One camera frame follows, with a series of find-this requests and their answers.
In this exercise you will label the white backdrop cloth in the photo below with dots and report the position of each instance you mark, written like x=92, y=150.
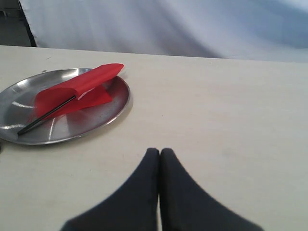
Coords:
x=271, y=30

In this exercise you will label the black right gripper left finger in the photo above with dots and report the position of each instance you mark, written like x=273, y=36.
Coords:
x=132, y=207

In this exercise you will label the black backdrop stand pole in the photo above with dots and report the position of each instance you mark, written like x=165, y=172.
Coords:
x=26, y=24

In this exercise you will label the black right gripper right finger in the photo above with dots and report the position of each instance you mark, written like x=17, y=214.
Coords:
x=185, y=206

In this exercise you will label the red cloth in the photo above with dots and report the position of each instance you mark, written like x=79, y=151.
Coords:
x=83, y=91

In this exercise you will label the round steel plate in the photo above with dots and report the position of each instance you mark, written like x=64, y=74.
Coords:
x=17, y=109

